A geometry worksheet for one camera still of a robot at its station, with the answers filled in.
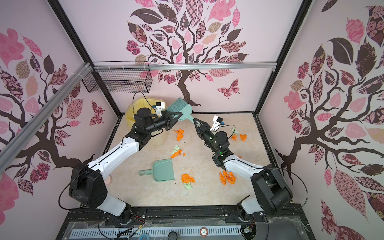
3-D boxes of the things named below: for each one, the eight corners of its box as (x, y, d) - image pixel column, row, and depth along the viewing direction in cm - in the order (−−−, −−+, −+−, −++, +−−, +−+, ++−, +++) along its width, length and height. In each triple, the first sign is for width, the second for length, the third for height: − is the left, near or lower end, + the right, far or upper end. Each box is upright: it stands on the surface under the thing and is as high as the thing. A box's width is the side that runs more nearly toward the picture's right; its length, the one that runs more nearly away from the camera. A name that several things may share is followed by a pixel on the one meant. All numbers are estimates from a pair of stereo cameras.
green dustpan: (139, 180, 88) (137, 179, 85) (144, 160, 96) (143, 158, 94) (174, 180, 88) (173, 178, 85) (176, 160, 96) (175, 158, 94)
